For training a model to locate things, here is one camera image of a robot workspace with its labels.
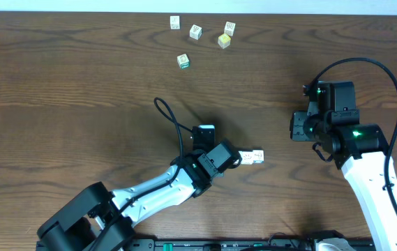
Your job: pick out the white block top left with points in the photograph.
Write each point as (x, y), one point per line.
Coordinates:
(175, 22)

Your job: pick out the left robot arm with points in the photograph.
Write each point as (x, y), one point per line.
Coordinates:
(102, 219)

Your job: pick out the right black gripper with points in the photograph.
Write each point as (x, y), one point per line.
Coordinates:
(298, 119)

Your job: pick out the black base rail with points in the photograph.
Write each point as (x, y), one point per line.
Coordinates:
(142, 244)

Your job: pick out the yellow top wooden block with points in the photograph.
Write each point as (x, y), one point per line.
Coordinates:
(224, 40)

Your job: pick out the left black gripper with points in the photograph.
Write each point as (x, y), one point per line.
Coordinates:
(235, 157)

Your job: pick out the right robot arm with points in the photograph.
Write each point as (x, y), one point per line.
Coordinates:
(374, 182)

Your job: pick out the white block red bug drawing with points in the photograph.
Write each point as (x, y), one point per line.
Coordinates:
(247, 158)

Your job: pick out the green letter wooden block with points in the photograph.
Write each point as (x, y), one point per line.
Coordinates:
(183, 61)

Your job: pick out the white block top right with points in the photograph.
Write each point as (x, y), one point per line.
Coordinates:
(229, 28)

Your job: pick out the white block black drawing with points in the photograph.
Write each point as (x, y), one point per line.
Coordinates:
(195, 32)

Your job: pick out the acorn picture wooden block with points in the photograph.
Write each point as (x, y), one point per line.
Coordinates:
(258, 156)

